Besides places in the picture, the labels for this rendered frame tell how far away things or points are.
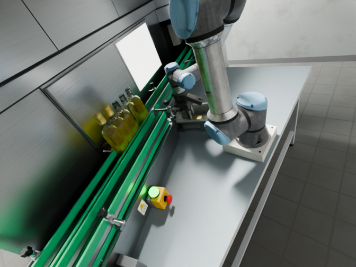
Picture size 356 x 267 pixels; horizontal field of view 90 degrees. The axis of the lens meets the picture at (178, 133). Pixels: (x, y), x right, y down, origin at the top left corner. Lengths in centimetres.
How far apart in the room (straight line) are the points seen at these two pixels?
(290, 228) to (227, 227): 86
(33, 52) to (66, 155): 41
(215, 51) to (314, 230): 134
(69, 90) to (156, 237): 71
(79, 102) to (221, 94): 62
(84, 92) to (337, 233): 167
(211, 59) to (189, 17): 13
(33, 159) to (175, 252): 63
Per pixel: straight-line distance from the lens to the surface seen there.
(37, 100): 87
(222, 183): 85
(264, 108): 77
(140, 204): 81
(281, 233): 156
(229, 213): 78
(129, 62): 123
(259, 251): 152
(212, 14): 55
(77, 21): 108
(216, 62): 58
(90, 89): 97
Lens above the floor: 147
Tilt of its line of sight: 39 degrees down
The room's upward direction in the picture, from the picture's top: 24 degrees counter-clockwise
